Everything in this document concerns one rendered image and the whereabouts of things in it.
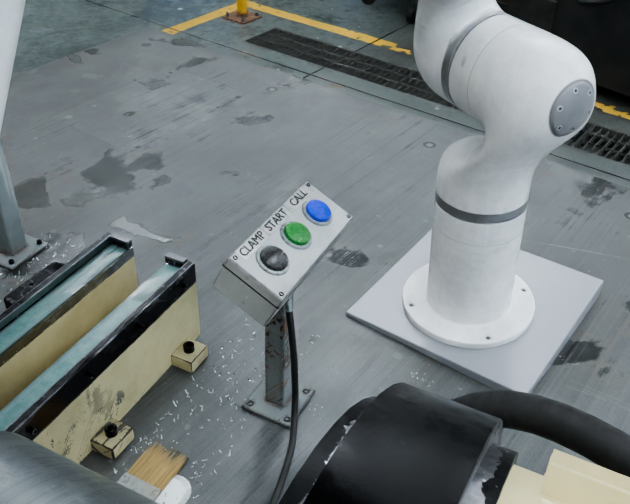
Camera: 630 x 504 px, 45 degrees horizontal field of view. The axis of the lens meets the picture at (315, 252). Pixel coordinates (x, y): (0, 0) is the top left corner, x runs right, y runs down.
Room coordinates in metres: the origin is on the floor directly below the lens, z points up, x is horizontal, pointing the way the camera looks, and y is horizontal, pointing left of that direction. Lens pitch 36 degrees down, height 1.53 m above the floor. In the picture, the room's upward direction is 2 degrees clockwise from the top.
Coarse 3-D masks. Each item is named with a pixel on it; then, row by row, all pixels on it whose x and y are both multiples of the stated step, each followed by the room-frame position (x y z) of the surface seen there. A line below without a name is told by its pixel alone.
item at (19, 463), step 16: (0, 432) 0.33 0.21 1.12; (0, 448) 0.30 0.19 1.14; (16, 448) 0.31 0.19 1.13; (32, 448) 0.32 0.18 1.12; (0, 464) 0.28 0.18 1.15; (16, 464) 0.29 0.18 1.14; (32, 464) 0.29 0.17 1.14; (48, 464) 0.30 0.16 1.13; (64, 464) 0.30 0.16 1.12; (0, 480) 0.27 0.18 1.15; (16, 480) 0.27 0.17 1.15; (32, 480) 0.27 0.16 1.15; (48, 480) 0.28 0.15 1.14; (64, 480) 0.28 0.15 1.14; (80, 480) 0.29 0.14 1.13; (96, 480) 0.29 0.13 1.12; (112, 480) 0.31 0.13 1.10; (0, 496) 0.26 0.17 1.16; (16, 496) 0.26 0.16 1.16; (32, 496) 0.26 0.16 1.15; (48, 496) 0.26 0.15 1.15; (64, 496) 0.26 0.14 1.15; (80, 496) 0.27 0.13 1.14; (96, 496) 0.27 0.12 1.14; (112, 496) 0.28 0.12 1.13; (128, 496) 0.28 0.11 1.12; (144, 496) 0.30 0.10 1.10
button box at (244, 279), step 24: (312, 192) 0.73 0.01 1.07; (288, 216) 0.67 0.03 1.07; (336, 216) 0.71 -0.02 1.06; (264, 240) 0.63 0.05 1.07; (288, 240) 0.64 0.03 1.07; (312, 240) 0.66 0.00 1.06; (336, 240) 0.70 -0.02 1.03; (240, 264) 0.59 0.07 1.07; (288, 264) 0.61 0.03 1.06; (312, 264) 0.62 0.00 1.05; (216, 288) 0.60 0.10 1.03; (240, 288) 0.58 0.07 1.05; (264, 288) 0.57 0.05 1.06; (288, 288) 0.58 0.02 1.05; (264, 312) 0.57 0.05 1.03
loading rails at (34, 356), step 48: (96, 240) 0.82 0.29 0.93; (48, 288) 0.72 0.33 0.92; (96, 288) 0.75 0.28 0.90; (144, 288) 0.73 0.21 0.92; (192, 288) 0.77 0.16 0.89; (0, 336) 0.64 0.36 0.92; (48, 336) 0.67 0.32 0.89; (96, 336) 0.64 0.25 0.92; (144, 336) 0.68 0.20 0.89; (192, 336) 0.76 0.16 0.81; (0, 384) 0.60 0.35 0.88; (48, 384) 0.56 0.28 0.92; (96, 384) 0.60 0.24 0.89; (144, 384) 0.66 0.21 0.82; (48, 432) 0.52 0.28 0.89; (96, 432) 0.58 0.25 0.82
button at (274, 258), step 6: (270, 246) 0.62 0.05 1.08; (264, 252) 0.61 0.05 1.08; (270, 252) 0.61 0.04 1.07; (276, 252) 0.61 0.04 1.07; (282, 252) 0.61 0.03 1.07; (264, 258) 0.60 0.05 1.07; (270, 258) 0.60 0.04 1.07; (276, 258) 0.60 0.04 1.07; (282, 258) 0.61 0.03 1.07; (264, 264) 0.59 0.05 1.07; (270, 264) 0.59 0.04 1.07; (276, 264) 0.60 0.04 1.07; (282, 264) 0.60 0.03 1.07; (276, 270) 0.59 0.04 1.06
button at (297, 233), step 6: (294, 222) 0.66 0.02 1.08; (288, 228) 0.65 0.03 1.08; (294, 228) 0.65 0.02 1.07; (300, 228) 0.66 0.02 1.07; (306, 228) 0.66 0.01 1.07; (288, 234) 0.64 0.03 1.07; (294, 234) 0.64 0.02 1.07; (300, 234) 0.65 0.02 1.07; (306, 234) 0.65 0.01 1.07; (294, 240) 0.64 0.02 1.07; (300, 240) 0.64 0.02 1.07; (306, 240) 0.64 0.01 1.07
